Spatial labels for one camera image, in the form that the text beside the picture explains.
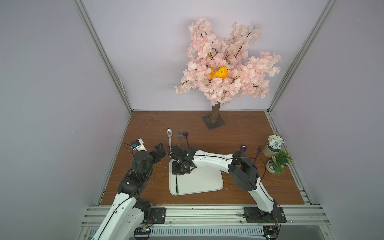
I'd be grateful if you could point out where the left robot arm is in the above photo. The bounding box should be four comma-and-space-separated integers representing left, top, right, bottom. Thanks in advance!
92, 139, 166, 240

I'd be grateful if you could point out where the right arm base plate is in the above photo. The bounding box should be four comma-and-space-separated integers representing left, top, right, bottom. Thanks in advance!
243, 206, 287, 224

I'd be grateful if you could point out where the green succulent pot plant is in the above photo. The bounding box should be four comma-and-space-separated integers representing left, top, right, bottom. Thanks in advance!
266, 150, 293, 175

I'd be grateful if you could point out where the purple spoon thin handle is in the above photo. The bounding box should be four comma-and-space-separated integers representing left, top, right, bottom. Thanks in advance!
183, 131, 190, 148

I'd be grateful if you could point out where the pink cherry blossom tree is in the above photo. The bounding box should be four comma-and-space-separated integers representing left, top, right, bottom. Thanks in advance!
175, 18, 281, 107

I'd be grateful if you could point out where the aluminium front rail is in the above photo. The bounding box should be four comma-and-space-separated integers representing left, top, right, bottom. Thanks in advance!
80, 205, 331, 228

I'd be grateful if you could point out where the blue fork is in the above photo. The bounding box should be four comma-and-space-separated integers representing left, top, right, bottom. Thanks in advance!
178, 130, 183, 148

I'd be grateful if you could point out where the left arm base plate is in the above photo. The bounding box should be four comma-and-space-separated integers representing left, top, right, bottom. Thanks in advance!
142, 207, 167, 225

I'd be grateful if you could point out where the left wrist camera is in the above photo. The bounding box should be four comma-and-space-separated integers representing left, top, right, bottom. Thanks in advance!
130, 139, 147, 151

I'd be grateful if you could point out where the silver spoon pink handle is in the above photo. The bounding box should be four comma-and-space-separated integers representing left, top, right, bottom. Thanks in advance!
166, 128, 173, 151

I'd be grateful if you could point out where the white flower pot plant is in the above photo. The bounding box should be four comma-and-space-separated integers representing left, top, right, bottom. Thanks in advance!
263, 135, 284, 158

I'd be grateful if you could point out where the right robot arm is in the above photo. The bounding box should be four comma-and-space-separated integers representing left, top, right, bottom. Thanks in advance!
169, 146, 285, 221

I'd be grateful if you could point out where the dark purple fork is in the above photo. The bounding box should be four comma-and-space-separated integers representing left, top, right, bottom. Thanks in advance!
254, 145, 263, 163

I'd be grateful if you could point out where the white square tray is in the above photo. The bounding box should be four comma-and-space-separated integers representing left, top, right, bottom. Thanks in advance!
169, 160, 224, 196

